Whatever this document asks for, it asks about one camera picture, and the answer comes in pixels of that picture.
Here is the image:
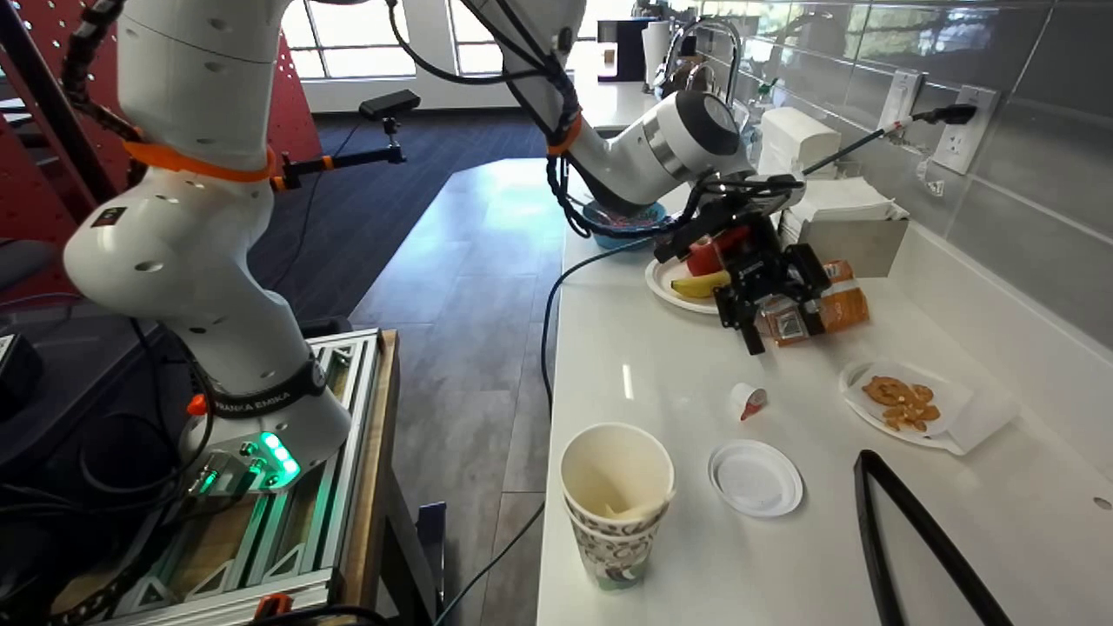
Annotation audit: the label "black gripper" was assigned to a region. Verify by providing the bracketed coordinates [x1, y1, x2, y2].
[714, 212, 835, 357]

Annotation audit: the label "white plate with snacks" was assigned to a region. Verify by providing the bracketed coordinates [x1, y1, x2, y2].
[835, 353, 1020, 457]

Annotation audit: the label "yellow banana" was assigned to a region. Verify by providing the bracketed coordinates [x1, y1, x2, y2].
[669, 266, 736, 307]

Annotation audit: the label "red tomato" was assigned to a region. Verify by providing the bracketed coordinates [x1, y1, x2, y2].
[685, 227, 756, 278]

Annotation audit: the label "small white creamer cup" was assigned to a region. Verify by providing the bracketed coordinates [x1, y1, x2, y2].
[725, 377, 771, 424]

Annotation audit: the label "white box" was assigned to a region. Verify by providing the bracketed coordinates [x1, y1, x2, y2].
[780, 173, 916, 280]

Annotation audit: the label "brown pretzel snacks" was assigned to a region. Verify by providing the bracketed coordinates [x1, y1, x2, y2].
[859, 367, 945, 435]

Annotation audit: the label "white round cup lid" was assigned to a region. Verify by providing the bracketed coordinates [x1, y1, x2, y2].
[707, 435, 806, 520]

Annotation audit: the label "blue bowl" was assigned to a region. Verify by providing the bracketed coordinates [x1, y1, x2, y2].
[574, 190, 675, 244]

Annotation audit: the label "white paper napkin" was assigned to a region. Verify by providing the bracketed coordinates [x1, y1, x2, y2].
[933, 387, 1020, 457]

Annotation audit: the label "patterned paper cup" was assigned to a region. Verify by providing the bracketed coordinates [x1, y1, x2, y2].
[555, 418, 677, 591]

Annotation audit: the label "black tongs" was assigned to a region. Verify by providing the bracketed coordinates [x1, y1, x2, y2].
[850, 443, 1014, 626]

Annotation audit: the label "black countertop appliance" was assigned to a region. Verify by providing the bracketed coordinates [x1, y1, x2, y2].
[594, 12, 653, 86]

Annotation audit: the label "aluminium robot cart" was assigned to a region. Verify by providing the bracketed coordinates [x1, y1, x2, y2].
[49, 326, 405, 626]

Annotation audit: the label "bright window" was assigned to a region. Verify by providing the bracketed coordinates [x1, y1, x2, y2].
[276, 0, 605, 86]

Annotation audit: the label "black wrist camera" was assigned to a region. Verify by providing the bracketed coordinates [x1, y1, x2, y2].
[653, 170, 812, 260]

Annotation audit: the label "blue power cable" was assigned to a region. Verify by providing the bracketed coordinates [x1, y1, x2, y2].
[431, 100, 981, 626]

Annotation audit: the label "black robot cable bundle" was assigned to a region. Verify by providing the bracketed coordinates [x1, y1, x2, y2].
[381, 0, 703, 244]

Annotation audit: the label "orange cable strap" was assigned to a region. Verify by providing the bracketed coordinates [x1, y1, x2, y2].
[118, 136, 293, 197]
[541, 112, 592, 163]

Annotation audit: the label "black camera on stand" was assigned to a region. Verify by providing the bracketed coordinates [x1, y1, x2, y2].
[276, 86, 424, 193]

